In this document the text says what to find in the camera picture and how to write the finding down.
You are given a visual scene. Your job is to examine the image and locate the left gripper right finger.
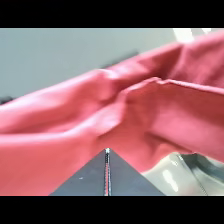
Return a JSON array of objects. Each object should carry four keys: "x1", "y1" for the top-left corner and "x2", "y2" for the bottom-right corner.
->
[{"x1": 107, "y1": 148, "x2": 166, "y2": 197}]

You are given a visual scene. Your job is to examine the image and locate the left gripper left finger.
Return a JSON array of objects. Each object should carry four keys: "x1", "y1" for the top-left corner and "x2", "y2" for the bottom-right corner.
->
[{"x1": 49, "y1": 148, "x2": 108, "y2": 197}]

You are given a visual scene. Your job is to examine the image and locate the red garment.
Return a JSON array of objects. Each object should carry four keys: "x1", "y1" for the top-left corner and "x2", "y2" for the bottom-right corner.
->
[{"x1": 0, "y1": 30, "x2": 224, "y2": 197}]

